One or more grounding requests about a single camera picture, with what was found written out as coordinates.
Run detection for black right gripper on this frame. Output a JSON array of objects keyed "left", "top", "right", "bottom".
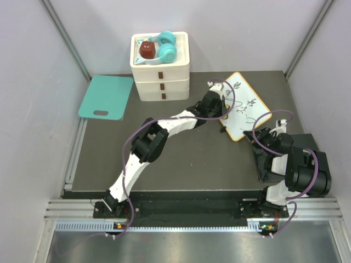
[{"left": 244, "top": 127, "right": 275, "bottom": 156}]

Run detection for yellow-framed whiteboard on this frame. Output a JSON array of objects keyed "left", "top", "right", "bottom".
[{"left": 220, "top": 72, "right": 270, "bottom": 142}]

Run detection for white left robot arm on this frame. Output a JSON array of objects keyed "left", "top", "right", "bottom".
[{"left": 102, "top": 91, "right": 234, "bottom": 218}]

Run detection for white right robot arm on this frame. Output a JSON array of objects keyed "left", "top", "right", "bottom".
[{"left": 244, "top": 127, "right": 332, "bottom": 217}]

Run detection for black notebook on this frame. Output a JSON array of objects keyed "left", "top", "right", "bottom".
[{"left": 252, "top": 134, "right": 319, "bottom": 183}]

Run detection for white three-drawer storage box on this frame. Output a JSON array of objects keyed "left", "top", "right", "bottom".
[{"left": 129, "top": 32, "right": 190, "bottom": 102}]

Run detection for teal cat-ear headphones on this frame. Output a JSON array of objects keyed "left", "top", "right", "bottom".
[{"left": 134, "top": 31, "right": 177, "bottom": 66}]

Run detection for dark red cube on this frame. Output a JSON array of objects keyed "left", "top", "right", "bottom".
[{"left": 139, "top": 41, "right": 156, "bottom": 59}]

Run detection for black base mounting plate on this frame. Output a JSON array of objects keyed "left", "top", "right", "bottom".
[{"left": 93, "top": 198, "right": 288, "bottom": 222}]

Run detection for teal cutting board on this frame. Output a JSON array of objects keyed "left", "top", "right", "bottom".
[{"left": 78, "top": 75, "right": 134, "bottom": 121}]

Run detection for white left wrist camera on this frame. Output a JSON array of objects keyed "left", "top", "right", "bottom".
[{"left": 207, "top": 81, "right": 224, "bottom": 96}]

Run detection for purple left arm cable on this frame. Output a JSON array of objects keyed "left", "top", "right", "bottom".
[{"left": 122, "top": 78, "right": 238, "bottom": 239}]

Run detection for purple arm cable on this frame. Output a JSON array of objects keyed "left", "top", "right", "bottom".
[
  {"left": 122, "top": 78, "right": 238, "bottom": 239},
  {"left": 252, "top": 109, "right": 320, "bottom": 238}
]

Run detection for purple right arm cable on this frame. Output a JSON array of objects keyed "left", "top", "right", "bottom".
[{"left": 252, "top": 109, "right": 320, "bottom": 238}]

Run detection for grey slotted cable duct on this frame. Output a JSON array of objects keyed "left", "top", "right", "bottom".
[{"left": 55, "top": 221, "right": 262, "bottom": 233}]

